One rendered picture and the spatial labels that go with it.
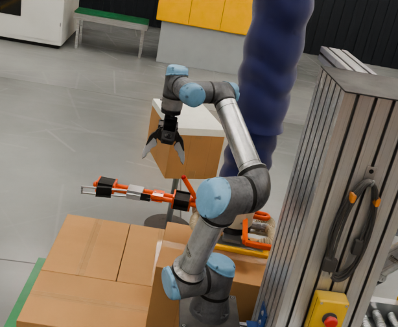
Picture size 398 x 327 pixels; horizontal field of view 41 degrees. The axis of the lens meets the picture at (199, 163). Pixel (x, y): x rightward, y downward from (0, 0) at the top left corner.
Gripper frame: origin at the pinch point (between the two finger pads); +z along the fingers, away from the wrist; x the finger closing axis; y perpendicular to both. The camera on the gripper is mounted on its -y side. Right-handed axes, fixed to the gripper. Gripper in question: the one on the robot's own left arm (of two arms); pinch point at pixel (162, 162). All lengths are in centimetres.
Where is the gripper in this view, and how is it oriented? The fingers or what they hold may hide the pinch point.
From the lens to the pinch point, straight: 195.5
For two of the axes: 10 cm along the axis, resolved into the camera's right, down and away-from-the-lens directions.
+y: -0.3, -4.1, 9.1
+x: -9.8, -1.5, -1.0
